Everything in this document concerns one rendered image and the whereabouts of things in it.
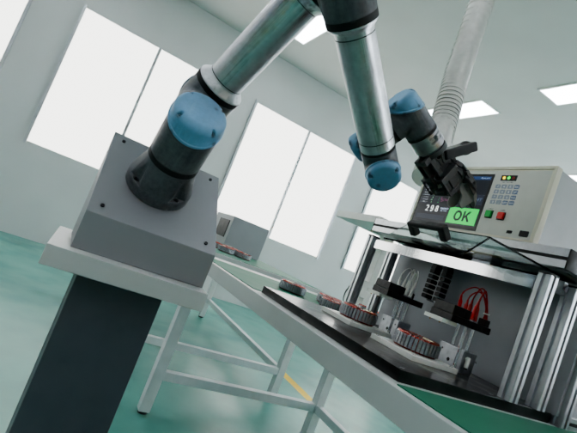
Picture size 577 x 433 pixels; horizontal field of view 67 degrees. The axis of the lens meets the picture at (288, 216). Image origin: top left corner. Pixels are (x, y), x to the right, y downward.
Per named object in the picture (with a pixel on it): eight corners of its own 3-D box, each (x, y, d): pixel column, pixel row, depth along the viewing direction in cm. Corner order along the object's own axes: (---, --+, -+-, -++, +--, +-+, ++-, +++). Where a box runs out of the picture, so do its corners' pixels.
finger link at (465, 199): (462, 220, 113) (446, 193, 110) (475, 204, 114) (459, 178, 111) (472, 221, 110) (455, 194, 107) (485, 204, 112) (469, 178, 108)
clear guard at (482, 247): (461, 255, 83) (471, 226, 84) (382, 238, 105) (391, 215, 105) (556, 302, 98) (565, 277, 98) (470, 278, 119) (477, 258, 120)
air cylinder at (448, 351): (457, 372, 106) (464, 350, 107) (434, 360, 113) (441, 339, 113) (470, 376, 109) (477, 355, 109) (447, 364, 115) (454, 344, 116)
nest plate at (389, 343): (411, 360, 95) (413, 355, 95) (369, 337, 108) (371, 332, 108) (457, 375, 101) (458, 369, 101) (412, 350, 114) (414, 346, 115)
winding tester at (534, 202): (531, 245, 103) (559, 165, 105) (406, 225, 142) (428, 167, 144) (614, 292, 120) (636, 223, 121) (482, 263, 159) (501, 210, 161)
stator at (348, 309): (352, 320, 119) (356, 307, 119) (331, 308, 129) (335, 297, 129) (382, 331, 124) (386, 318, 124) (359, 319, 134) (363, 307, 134)
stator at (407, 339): (408, 351, 98) (414, 336, 98) (382, 336, 108) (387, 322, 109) (446, 365, 101) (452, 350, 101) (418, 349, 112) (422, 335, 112)
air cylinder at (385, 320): (392, 338, 128) (398, 320, 128) (377, 330, 135) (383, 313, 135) (404, 342, 130) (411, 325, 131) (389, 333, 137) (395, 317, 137)
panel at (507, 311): (555, 416, 97) (597, 289, 99) (373, 323, 156) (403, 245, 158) (558, 417, 97) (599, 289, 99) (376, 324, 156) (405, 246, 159)
